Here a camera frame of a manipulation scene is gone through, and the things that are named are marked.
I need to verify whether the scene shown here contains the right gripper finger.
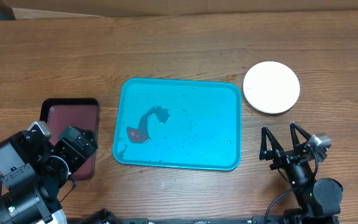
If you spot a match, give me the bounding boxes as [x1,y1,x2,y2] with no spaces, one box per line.
[259,127,284,161]
[289,121,312,153]

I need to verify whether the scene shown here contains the black tray with red water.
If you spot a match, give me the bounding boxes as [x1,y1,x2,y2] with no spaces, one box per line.
[39,98,101,181]

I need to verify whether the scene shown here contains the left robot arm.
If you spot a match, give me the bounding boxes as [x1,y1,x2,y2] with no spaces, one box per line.
[0,121,98,224]

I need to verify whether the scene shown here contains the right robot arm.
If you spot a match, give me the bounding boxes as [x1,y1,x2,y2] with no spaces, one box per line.
[259,122,343,224]

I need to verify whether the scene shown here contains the teal plastic serving tray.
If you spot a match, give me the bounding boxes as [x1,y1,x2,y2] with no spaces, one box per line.
[112,78,242,171]

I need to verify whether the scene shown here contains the brown cardboard backdrop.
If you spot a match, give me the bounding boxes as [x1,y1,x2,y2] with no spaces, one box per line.
[0,0,358,19]

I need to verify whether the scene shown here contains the white plate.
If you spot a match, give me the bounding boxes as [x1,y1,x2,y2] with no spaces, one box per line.
[243,61,300,114]

